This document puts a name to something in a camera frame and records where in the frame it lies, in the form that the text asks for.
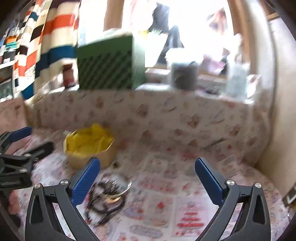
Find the black beaded necklace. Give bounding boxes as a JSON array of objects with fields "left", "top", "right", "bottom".
[{"left": 84, "top": 172, "right": 130, "bottom": 227}]

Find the silver bangle bracelet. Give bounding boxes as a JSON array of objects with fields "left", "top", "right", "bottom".
[{"left": 97, "top": 172, "right": 133, "bottom": 201}]

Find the gold octagonal jewelry box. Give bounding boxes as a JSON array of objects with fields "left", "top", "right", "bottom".
[{"left": 63, "top": 125, "right": 118, "bottom": 170}]

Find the person's left hand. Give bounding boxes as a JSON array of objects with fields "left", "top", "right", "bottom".
[{"left": 8, "top": 190, "right": 21, "bottom": 215}]

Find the yellow tissue paper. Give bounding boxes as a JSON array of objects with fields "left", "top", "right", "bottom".
[{"left": 65, "top": 123, "right": 114, "bottom": 156}]

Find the red jar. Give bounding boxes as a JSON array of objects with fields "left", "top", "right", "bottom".
[{"left": 62, "top": 64, "right": 75, "bottom": 88}]

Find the bookshelf with items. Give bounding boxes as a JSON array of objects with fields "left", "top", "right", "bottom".
[{"left": 0, "top": 20, "right": 20, "bottom": 102}]

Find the striped colourful blanket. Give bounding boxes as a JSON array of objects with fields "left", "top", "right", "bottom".
[{"left": 15, "top": 1, "right": 81, "bottom": 99}]

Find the green checkered box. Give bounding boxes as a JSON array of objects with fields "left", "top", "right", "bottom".
[{"left": 77, "top": 33, "right": 146, "bottom": 90}]

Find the clear spray bottle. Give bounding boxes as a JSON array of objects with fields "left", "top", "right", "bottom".
[{"left": 225, "top": 34, "right": 251, "bottom": 98}]

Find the grey container white lid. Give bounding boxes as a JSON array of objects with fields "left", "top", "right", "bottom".
[{"left": 165, "top": 48, "right": 200, "bottom": 91}]

